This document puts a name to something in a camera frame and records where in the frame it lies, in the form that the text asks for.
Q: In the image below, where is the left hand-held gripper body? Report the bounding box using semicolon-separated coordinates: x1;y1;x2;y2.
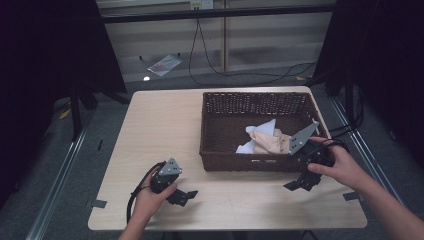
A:
150;158;183;195

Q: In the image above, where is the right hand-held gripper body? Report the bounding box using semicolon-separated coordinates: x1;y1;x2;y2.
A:
288;120;336;173

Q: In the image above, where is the person's left hand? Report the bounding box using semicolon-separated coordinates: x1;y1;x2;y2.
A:
132;165;178;224

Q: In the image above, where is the person's right hand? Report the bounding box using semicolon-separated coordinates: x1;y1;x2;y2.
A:
306;136;365;192

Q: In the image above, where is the beige cloth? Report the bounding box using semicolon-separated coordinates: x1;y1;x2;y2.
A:
249;128;292;155

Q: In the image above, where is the white cloth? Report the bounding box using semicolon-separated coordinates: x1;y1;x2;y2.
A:
235;118;278;155

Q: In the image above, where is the grey tape piece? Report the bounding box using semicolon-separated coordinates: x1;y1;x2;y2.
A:
342;191;362;202
85;198;108;210

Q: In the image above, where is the brown wicker basket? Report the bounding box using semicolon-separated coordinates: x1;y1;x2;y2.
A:
198;91;332;174

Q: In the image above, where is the black metal stand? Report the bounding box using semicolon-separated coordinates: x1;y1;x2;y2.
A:
68;81;99;142

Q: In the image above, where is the dark curtain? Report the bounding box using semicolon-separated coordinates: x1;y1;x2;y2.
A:
0;0;128;209
313;0;424;168

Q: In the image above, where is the clear plastic bag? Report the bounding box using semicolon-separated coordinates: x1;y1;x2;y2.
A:
147;54;184;78

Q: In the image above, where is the black horizontal bar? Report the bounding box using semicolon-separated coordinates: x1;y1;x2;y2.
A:
99;3;338;25

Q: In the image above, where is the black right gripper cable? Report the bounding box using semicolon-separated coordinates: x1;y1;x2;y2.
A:
319;137;350;158

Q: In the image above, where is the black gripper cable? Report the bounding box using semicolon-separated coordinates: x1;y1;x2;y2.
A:
319;137;350;158
125;161;167;224

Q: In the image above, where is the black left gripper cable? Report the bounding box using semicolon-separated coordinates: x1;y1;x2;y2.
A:
125;161;167;224

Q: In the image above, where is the bundle of black cables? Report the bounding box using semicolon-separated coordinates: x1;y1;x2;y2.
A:
328;84;366;138

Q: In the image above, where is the metal floor rail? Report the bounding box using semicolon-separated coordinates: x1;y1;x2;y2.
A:
329;96;403;204
25;106;98;240

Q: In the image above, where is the long black floor cable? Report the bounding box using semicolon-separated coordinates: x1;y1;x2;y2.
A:
187;18;318;87

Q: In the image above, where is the wooden vertical post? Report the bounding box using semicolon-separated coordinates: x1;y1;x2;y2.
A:
221;0;232;73

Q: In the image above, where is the white wall socket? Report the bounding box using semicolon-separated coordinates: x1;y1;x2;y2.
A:
189;0;215;11

